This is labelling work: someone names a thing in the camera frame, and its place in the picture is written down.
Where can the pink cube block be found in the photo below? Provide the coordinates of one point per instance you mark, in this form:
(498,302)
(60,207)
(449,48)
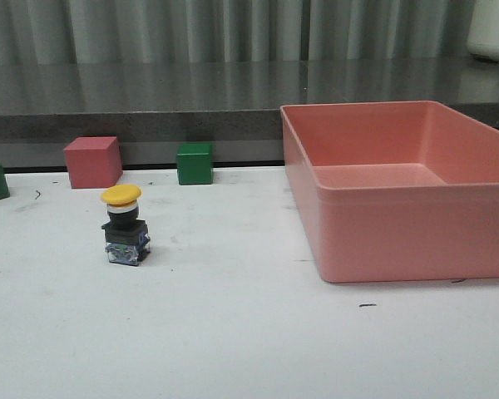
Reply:
(93,162)

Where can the yellow push button switch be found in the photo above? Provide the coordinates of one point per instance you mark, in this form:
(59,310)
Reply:
(127,237)

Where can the pink plastic bin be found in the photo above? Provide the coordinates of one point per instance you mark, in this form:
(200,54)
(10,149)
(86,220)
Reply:
(392,191)

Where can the green cube block centre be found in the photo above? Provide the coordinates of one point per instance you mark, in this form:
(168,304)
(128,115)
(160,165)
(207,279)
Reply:
(194,164)

